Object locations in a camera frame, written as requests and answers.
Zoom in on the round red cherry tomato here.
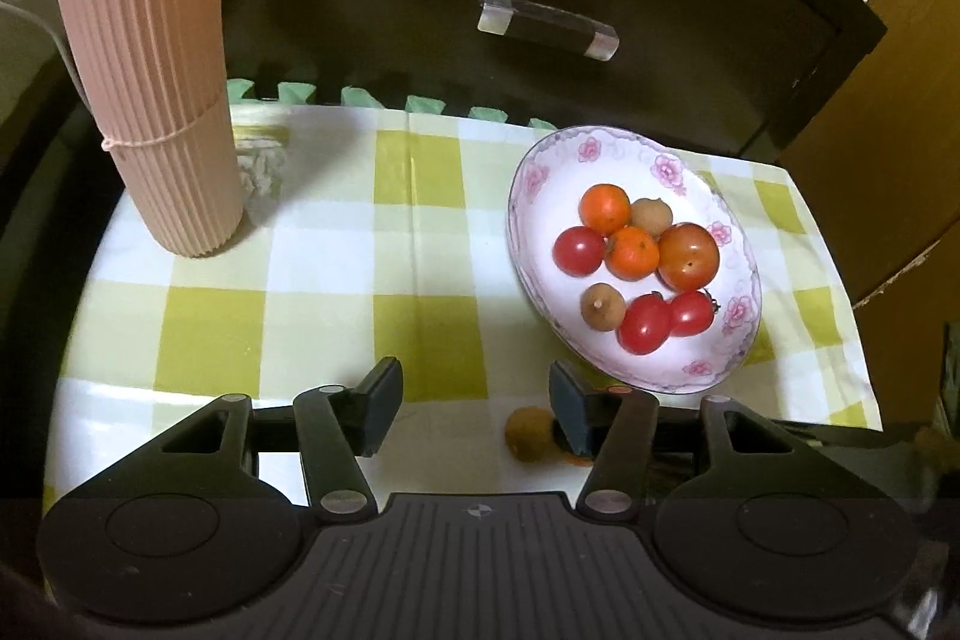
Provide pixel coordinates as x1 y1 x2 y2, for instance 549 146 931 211
553 226 605 277

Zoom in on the brown longan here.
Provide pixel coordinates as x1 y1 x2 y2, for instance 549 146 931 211
581 282 622 333
628 197 673 238
504 407 557 462

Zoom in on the green foam mat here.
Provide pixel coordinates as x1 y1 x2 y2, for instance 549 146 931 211
225 77 560 131

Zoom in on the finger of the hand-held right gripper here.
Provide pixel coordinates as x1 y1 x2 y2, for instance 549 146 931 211
772 416 916 461

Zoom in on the brown wooden wardrobe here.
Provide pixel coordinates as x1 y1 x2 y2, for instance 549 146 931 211
780 0 960 296

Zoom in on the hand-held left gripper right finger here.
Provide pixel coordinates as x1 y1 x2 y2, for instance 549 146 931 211
549 361 803 525

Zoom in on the white cable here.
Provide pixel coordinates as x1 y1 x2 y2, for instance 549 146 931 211
0 0 91 97

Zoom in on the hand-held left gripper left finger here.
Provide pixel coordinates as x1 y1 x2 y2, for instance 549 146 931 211
161 355 406 525

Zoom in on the white floral plate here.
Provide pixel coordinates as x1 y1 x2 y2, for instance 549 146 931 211
507 125 763 395

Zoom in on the clear cabinet handle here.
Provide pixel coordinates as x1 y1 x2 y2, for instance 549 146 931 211
476 0 620 60

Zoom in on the oblong red tomato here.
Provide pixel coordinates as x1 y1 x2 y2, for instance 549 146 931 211
667 290 721 338
617 293 674 356

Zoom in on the green white checked tablecloth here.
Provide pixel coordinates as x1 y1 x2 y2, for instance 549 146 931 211
41 104 882 513

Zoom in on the pink ribbed cylinder container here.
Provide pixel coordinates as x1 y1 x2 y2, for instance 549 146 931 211
47 0 245 257

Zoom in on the large orange-red tomato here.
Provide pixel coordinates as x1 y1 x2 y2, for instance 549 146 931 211
657 222 722 293

